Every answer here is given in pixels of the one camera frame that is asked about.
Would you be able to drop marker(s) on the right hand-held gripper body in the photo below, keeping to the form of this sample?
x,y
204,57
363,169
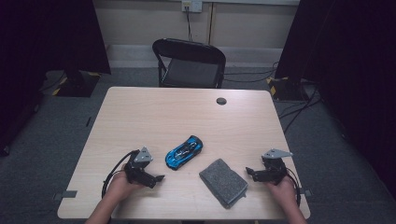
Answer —
x,y
274,171

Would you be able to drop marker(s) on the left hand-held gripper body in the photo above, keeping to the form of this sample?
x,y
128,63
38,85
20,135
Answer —
x,y
138,175

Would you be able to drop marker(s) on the grey towel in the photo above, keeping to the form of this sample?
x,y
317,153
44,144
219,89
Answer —
x,y
223,183

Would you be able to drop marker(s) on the blue toy car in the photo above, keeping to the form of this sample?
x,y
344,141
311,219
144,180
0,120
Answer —
x,y
183,152

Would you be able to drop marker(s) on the person's left hand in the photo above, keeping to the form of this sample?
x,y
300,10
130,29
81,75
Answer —
x,y
120,188

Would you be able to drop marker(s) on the person's right hand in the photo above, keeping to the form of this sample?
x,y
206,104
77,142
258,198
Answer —
x,y
286,193

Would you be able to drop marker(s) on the grey tape strip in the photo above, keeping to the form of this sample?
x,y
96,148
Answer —
x,y
67,194
306,193

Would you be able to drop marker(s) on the dark table grommet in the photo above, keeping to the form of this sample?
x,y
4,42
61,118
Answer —
x,y
221,101

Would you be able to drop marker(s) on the black stand base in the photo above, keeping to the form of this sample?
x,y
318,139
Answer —
x,y
286,90
77,85

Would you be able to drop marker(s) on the black folding chair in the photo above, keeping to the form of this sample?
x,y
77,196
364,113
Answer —
x,y
190,73

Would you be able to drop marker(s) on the black curtain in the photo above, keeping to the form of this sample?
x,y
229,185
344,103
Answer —
x,y
348,62
46,46

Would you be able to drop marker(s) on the wall conduit pipe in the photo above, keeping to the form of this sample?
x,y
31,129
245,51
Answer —
x,y
211,23

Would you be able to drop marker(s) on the white wall socket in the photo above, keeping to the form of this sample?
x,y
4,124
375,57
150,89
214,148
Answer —
x,y
192,5

